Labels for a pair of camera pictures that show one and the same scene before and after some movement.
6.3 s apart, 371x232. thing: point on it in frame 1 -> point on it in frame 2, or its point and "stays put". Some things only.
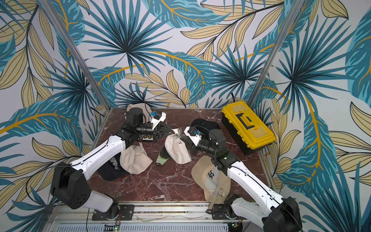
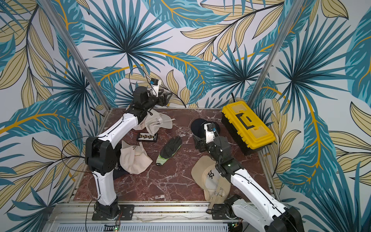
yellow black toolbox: x=248 y=130 stays put
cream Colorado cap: x=135 y=159 stays put
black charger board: x=147 y=137 stays put
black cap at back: x=204 y=126 stays put
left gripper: x=158 y=131 -> x=164 y=101
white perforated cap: x=177 y=148 -> x=154 y=120
